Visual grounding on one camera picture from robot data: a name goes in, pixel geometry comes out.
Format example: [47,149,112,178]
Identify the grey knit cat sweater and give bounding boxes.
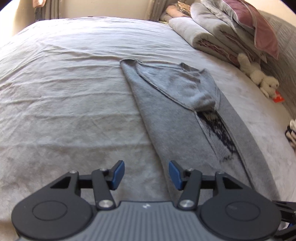
[120,59,280,201]

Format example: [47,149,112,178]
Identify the pink clothes by curtain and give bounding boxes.
[159,1,191,23]

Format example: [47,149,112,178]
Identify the pile of white socks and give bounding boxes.
[285,120,296,152]

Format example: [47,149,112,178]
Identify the grey bed sheet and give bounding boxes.
[1,17,295,240]

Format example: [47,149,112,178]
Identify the orange red packet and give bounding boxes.
[273,90,285,103]

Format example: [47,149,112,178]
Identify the white plush toy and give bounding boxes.
[237,53,280,99]

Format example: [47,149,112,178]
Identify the lower folded grey quilt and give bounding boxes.
[169,17,239,66]

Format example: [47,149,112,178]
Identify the folded grey quilt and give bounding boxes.
[190,3,267,63]
[169,17,239,66]

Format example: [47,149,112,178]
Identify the pink velvet pillow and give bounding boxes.
[223,1,280,60]

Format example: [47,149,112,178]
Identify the upper folded grey quilt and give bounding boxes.
[190,3,267,63]

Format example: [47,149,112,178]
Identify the right grey curtain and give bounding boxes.
[144,0,177,22]

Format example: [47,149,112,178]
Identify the grey curtain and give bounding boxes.
[144,0,177,22]
[35,0,61,22]

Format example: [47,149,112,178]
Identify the grey quilted pillow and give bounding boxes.
[201,1,260,55]

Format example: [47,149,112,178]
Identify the left grey curtain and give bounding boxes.
[35,0,61,22]

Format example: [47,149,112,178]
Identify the hanging pink towel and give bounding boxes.
[32,0,46,9]

